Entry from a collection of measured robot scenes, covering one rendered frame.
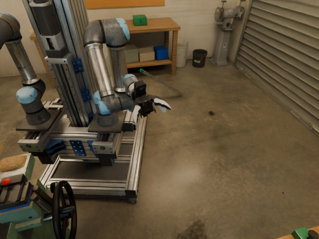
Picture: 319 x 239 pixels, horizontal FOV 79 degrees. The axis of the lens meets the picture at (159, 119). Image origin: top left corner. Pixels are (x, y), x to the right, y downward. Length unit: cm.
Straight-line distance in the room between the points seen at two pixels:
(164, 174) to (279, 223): 107
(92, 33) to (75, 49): 30
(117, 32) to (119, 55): 13
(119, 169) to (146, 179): 32
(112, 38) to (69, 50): 36
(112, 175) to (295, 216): 162
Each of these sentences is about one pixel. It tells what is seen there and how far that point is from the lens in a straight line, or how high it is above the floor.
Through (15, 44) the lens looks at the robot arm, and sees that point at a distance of 152.
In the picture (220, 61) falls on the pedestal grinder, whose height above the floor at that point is 7.
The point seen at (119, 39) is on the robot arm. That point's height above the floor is 138.
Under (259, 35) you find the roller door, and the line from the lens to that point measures 382.
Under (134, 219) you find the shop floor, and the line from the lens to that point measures 187.
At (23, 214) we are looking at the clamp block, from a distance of 102.
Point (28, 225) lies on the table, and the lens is 105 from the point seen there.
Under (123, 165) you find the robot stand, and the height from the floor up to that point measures 21.
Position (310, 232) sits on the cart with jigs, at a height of 64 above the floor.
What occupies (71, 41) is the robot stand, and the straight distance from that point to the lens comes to 136.
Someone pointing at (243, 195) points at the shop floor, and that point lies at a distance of 211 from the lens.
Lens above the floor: 171
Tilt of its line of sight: 40 degrees down
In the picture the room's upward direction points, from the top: straight up
